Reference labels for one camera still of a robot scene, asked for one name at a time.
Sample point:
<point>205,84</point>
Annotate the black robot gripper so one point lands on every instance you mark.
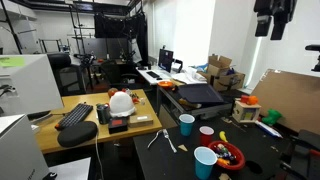
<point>283,8</point>

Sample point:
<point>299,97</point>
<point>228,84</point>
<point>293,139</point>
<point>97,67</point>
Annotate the red paper cup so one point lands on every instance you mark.
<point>206,136</point>

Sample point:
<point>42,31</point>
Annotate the blue paper cup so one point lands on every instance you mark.
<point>186,125</point>
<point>204,162</point>

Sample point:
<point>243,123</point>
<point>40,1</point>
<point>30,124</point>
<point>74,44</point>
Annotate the brown cardboard sheet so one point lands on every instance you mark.
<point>290,100</point>

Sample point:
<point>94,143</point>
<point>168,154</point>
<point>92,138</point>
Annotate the taped cardboard box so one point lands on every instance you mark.
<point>228,81</point>

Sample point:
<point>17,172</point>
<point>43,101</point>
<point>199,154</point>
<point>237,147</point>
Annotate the red square block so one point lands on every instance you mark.
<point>244,98</point>

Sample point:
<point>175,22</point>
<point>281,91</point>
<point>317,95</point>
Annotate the blue plastic bag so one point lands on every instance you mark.
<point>201,67</point>

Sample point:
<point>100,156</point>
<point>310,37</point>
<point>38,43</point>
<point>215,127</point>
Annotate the green rubber toy animal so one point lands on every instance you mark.
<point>272,116</point>

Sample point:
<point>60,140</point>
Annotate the dark blue bin lid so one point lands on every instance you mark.
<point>200,93</point>

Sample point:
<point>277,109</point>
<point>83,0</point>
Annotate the white paper stack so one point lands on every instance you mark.
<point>188,77</point>

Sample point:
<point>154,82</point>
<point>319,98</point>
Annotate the black computer monitor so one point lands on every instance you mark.
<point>165,60</point>

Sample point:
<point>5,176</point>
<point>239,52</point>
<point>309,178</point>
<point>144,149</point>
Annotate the yellow banana toy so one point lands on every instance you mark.
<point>223,136</point>

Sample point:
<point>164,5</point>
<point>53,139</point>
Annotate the white office desk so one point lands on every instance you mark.
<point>165,74</point>

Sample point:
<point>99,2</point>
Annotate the orange plastic bowl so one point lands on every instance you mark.
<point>165,84</point>

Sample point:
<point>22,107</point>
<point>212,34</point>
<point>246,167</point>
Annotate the black equipment stand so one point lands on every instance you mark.
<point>303,153</point>

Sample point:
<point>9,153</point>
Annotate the dark multicolour toy pieces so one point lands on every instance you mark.
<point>222,150</point>

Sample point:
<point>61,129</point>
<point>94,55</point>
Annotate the small black keyboard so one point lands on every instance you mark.
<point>153,74</point>

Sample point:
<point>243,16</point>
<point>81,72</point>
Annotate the red plastic bowl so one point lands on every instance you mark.
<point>238,157</point>

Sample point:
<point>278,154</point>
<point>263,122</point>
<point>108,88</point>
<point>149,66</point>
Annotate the orange toy vegetable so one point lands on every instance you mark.
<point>222,162</point>

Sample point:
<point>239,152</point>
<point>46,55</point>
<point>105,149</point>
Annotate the triangular cardboard scrap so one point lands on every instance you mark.
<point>182,147</point>

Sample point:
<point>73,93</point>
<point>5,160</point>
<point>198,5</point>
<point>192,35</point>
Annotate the irregular cardboard scrap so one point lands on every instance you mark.
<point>224,176</point>

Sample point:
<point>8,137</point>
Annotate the silver metal fork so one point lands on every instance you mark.
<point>169,141</point>

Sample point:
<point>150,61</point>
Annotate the silver metal spoon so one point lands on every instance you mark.
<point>156,134</point>

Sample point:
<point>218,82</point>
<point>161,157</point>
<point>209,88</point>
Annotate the small brown cardboard box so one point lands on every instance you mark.
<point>140,120</point>

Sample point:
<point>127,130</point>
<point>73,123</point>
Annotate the black curtain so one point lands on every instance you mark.
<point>113,26</point>

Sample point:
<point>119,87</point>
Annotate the white dome helmet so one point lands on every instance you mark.
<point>121,104</point>

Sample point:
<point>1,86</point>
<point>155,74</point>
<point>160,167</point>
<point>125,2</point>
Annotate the red round object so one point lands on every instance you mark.
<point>112,92</point>

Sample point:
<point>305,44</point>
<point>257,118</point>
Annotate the black box with red label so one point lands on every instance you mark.
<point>117,125</point>

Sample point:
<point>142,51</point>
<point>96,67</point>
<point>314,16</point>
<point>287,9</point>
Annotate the dark drink can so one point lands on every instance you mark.
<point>103,114</point>

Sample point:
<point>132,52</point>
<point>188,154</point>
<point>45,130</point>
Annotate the wooden office desk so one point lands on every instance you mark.
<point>96,98</point>

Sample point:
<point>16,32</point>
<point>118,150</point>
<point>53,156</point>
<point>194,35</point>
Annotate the black mesh office chair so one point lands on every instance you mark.
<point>66,78</point>

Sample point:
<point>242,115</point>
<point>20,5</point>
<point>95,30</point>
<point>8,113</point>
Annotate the black computer keyboard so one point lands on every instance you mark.
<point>75,116</point>

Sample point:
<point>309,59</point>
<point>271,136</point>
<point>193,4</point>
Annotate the black oval cushion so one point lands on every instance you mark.
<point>77,134</point>

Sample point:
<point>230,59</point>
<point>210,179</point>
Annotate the white table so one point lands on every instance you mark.
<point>73,170</point>

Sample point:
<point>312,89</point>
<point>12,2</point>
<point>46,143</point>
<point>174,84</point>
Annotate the white monitor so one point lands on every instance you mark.
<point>33,86</point>

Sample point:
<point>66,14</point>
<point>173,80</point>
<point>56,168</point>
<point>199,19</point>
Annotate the green sticky note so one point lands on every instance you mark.
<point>11,61</point>

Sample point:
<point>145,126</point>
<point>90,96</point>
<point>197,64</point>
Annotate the white computer case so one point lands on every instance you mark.
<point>16,150</point>

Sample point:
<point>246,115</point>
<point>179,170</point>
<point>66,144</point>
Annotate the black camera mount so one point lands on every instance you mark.
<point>315,47</point>

